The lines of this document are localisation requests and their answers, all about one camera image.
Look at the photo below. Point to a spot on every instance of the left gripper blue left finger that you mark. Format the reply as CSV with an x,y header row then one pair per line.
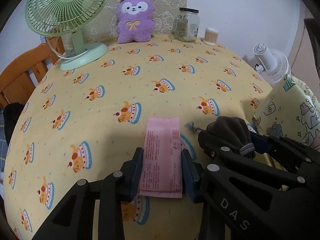
x,y
137,164

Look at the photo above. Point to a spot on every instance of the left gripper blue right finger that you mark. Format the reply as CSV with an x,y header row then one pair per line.
x,y
191,177

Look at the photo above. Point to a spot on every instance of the pink tissue pack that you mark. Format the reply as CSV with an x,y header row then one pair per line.
x,y
161,175

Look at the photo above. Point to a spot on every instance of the black drawstring pouch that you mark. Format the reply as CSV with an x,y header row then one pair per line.
x,y
231,132

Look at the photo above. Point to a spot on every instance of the yellow cake-print tablecloth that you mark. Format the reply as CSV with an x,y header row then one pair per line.
x,y
85,123

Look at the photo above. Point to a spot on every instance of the patterned fabric storage box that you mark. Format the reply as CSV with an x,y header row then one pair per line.
x,y
290,110

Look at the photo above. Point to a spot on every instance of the white floor fan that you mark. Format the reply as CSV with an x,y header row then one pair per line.
x,y
273,65

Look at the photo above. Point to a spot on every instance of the beige door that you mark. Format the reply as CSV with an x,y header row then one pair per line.
x,y
301,56

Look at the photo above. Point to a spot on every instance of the blue plaid bedding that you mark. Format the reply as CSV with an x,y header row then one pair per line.
x,y
3,144

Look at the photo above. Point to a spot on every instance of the black garment on chair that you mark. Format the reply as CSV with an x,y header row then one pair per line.
x,y
11,115

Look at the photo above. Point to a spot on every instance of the cotton swab container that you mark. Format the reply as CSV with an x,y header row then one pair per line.
x,y
210,36

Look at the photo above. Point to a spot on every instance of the wooden chair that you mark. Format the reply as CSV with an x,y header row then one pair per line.
x,y
16,84

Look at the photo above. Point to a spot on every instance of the glass jar with lid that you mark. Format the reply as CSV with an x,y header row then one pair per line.
x,y
186,24

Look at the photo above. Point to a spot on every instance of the purple plush bunny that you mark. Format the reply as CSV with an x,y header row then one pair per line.
x,y
134,21

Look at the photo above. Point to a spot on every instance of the beige patterned board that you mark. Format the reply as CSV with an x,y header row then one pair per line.
x,y
104,25

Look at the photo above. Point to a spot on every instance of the green desk fan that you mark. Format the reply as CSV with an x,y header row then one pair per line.
x,y
54,18

